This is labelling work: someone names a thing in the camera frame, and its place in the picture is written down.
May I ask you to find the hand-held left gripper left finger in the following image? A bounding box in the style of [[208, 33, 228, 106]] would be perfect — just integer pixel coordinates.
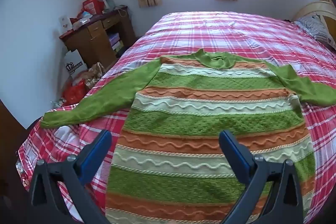
[[28, 130, 113, 224]]

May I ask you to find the white flat box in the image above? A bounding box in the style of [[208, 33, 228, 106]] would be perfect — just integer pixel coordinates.
[[71, 18, 91, 30]]

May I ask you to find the dark brown wooden cabinet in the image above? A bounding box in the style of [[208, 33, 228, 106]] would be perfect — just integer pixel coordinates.
[[0, 99, 29, 197]]

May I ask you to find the white greeting card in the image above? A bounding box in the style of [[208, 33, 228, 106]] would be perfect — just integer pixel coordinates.
[[58, 15, 73, 35]]

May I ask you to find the light wooden headboard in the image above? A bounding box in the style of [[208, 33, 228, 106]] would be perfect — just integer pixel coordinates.
[[291, 0, 336, 38]]

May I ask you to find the brown wooden desk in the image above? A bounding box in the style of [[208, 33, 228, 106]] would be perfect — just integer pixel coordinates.
[[59, 6, 137, 68]]

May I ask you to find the red plaid bed blanket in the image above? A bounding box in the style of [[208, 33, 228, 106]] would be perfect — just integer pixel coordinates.
[[17, 11, 336, 224]]

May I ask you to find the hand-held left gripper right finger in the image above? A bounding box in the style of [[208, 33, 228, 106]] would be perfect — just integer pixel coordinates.
[[219, 130, 306, 224]]

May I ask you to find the red gift box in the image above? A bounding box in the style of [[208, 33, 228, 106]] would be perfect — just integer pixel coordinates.
[[82, 0, 105, 16]]

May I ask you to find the brown patterned bag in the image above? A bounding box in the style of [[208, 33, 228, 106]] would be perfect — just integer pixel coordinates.
[[81, 62, 107, 89]]

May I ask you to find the red plastic bag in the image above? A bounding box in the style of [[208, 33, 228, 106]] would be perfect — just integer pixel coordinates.
[[62, 78, 88, 106]]

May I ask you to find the patterned pillow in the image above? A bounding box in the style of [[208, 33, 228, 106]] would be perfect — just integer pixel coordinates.
[[294, 14, 336, 50]]

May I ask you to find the stack of books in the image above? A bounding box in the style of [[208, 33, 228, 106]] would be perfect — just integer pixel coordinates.
[[108, 32, 125, 52]]

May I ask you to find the green striped knit sweater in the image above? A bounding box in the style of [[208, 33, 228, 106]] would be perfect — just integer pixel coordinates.
[[41, 48, 336, 224]]

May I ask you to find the white printed paper bag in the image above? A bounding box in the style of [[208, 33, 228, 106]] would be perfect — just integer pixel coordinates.
[[64, 49, 88, 79]]

